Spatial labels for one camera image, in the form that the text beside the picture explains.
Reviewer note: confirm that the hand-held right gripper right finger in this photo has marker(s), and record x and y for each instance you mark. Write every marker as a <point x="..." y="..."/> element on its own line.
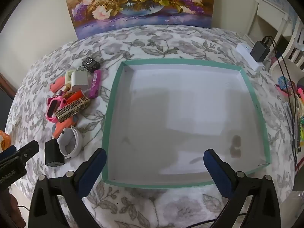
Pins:
<point x="218" y="171"/>

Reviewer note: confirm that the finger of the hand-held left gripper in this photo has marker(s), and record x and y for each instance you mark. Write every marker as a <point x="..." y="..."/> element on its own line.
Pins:
<point x="27" y="149"/>

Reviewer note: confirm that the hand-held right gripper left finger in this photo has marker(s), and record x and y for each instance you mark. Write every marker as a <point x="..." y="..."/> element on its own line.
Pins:
<point x="95" y="168"/>

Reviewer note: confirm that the black charger block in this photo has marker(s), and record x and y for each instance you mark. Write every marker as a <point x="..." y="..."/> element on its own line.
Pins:
<point x="54" y="152"/>

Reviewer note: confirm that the orange multicoloured toy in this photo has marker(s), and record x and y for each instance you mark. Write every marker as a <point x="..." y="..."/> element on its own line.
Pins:
<point x="64" y="127"/>

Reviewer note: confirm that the pink toy watch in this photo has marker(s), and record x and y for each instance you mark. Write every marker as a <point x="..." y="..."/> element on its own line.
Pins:
<point x="51" y="108"/>

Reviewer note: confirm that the gold black patterned box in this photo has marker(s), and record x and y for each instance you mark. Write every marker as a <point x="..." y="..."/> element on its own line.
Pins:
<point x="72" y="110"/>

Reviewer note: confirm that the teal-rimmed white box tray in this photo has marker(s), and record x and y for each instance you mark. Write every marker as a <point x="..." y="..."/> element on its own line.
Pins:
<point x="180" y="123"/>

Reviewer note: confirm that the small colourful doll figure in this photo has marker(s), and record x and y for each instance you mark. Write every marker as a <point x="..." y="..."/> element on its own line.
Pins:
<point x="66" y="92"/>

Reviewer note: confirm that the person's left hand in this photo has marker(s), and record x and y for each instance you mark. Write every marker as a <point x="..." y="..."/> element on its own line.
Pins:
<point x="15" y="211"/>

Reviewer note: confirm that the orange carton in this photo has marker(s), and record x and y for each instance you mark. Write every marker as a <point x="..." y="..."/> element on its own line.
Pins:
<point x="4" y="140"/>

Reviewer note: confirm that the coral pink case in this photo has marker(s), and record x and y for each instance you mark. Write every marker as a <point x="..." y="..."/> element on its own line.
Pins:
<point x="57" y="84"/>

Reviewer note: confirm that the red glue stick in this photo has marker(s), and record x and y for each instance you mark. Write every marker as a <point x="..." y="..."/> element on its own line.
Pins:
<point x="75" y="95"/>

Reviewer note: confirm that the purple stick gadget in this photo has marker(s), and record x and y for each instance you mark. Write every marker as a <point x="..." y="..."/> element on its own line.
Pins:
<point x="95" y="83"/>

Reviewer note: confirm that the white charger cube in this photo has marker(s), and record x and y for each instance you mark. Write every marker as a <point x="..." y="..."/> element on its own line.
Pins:
<point x="80" y="80"/>

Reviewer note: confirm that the clear pen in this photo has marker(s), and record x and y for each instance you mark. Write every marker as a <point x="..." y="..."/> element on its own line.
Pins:
<point x="290" y="117"/>

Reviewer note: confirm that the pile of colourful toys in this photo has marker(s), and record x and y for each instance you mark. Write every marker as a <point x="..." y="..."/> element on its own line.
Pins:
<point x="301" y="114"/>

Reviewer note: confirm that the small black gadget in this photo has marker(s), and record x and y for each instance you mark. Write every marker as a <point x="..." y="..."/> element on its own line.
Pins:
<point x="89" y="64"/>

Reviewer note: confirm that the round pink blue toy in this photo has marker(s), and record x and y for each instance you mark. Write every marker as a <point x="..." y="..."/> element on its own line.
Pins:
<point x="283" y="83"/>

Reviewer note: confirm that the white power strip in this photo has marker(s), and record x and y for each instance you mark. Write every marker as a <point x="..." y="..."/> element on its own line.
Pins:
<point x="247" y="54"/>

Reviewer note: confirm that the black power adapter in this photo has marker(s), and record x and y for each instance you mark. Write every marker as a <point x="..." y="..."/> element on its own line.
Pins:
<point x="260" y="51"/>

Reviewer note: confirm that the grey floral blanket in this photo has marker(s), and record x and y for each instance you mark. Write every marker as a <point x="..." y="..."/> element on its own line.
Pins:
<point x="147" y="40"/>

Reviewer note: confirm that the white wooden shelf furniture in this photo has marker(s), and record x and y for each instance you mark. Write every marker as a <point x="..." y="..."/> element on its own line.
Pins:
<point x="268" y="11"/>

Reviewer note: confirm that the flower painting poster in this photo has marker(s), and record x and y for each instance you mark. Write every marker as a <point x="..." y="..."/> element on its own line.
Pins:
<point x="140" y="2"/>

